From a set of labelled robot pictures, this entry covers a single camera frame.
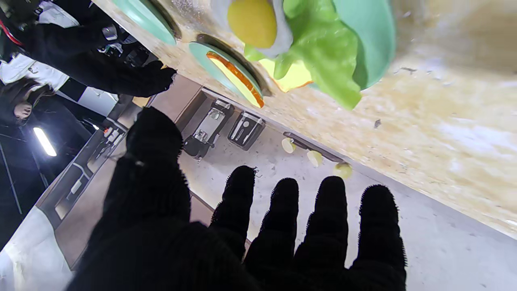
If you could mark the toy fried egg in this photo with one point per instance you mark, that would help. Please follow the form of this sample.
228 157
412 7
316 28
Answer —
252 22

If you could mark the black silver coffee machine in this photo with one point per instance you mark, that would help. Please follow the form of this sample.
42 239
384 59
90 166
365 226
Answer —
208 129

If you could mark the white light bar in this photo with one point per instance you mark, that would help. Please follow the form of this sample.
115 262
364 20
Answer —
44 141

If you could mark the toy bread slice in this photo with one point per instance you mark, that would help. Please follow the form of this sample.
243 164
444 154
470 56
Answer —
295 76
238 76

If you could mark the black toaster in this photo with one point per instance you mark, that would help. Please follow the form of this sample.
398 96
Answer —
246 130

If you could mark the toy green lettuce leaf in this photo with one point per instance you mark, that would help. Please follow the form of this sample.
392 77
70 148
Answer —
323 52

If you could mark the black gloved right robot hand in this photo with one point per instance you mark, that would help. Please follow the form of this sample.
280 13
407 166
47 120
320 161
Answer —
89 60

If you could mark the green round plate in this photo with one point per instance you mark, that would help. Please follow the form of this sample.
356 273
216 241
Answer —
149 20
202 54
375 36

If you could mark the person with dark hair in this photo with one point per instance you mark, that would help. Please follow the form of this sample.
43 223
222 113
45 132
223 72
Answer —
24 95

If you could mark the person in white shirt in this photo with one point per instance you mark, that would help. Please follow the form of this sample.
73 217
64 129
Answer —
40 72

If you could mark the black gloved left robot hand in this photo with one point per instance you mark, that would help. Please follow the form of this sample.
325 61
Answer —
161 242

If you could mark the yellow fruit piece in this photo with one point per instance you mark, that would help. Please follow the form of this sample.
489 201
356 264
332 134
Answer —
342 170
288 145
314 158

